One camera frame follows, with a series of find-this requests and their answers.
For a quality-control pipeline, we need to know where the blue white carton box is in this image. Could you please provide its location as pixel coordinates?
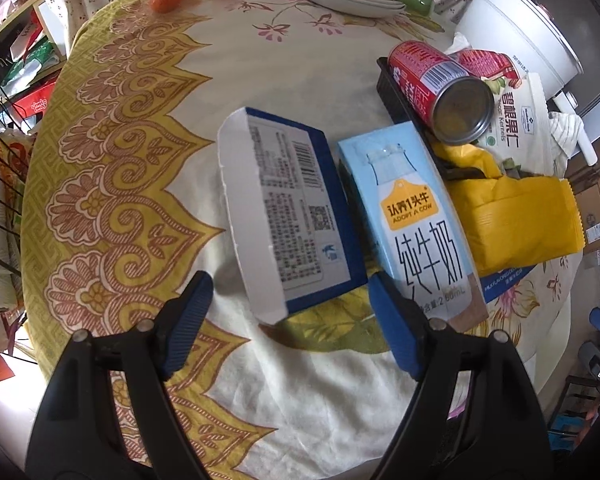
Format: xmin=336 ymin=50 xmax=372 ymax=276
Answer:
xmin=216 ymin=107 xmax=367 ymax=325

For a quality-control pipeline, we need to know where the blue booklet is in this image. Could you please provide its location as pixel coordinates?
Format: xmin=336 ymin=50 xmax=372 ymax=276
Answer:
xmin=480 ymin=266 xmax=534 ymax=304

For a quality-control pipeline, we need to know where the black wire rack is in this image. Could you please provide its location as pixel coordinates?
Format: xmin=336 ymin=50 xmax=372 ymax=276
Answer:
xmin=0 ymin=59 xmax=33 ymax=356

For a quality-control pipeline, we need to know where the white electric cooking pot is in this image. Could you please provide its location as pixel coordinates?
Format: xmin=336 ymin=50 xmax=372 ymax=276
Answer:
xmin=453 ymin=0 xmax=598 ymax=167

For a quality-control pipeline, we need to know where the white paper napkin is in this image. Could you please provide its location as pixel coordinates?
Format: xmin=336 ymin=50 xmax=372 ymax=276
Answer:
xmin=548 ymin=112 xmax=585 ymax=178

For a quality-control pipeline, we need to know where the light blue milk carton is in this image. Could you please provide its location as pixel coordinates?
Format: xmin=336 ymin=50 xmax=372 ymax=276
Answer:
xmin=338 ymin=122 xmax=488 ymax=332

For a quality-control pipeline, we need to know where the red drink can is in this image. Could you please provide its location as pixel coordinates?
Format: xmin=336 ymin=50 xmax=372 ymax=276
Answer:
xmin=388 ymin=40 xmax=495 ymax=145

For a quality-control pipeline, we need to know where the yellow snack bag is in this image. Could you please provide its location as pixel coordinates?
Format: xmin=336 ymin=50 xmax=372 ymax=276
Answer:
xmin=432 ymin=141 xmax=585 ymax=278

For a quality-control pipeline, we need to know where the black plastic tray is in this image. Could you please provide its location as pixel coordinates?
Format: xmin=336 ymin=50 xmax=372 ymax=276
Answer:
xmin=376 ymin=56 xmax=431 ymax=133

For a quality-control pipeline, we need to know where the floral tablecloth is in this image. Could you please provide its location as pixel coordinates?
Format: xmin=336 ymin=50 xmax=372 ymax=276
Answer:
xmin=19 ymin=0 xmax=586 ymax=480

